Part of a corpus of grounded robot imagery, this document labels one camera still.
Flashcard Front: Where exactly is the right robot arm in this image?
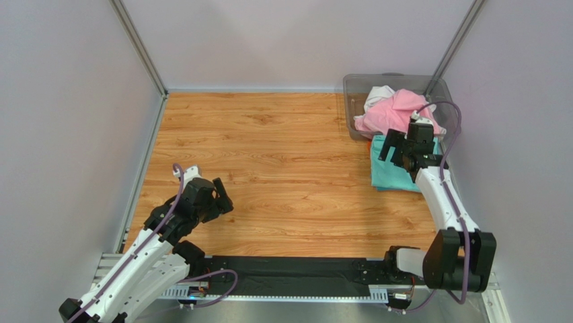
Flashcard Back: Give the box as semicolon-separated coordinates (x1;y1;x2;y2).
378;120;497;293

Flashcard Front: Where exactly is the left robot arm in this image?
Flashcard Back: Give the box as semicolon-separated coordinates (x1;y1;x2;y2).
59;176;233;322

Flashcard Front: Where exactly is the pink t shirt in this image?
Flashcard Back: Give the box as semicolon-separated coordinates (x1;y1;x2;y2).
354;89;447;137

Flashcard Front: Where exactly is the white t shirt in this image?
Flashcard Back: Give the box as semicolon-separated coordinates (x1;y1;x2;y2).
363;85;395;112

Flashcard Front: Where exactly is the clear plastic bin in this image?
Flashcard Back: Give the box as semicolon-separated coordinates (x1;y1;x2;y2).
342;73;452;141

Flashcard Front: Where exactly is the black base mat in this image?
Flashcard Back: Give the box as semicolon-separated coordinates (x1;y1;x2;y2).
189;256;412;297

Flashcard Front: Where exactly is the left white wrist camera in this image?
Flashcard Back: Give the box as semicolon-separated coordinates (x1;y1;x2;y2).
172;163;202;181

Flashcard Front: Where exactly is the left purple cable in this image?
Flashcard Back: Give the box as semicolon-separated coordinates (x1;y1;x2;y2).
67;163;239;323

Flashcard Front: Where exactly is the purple cable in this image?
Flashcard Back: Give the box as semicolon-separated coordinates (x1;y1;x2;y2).
389;100;472;314
67;163;239;323

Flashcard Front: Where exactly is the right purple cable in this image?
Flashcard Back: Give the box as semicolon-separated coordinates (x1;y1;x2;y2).
389;100;472;314

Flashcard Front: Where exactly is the aluminium frame rail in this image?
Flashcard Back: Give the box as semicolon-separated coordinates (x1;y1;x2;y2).
79;228;511;323

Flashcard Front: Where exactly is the right aluminium corner post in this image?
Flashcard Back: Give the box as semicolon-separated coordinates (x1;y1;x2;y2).
424;0;488;97

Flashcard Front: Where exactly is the aluminium corner post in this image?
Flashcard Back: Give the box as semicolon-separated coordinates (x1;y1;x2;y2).
110;0;169;98
424;0;488;97

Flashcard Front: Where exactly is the left aluminium corner post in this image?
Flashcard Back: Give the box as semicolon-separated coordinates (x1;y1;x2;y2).
110;0;169;98

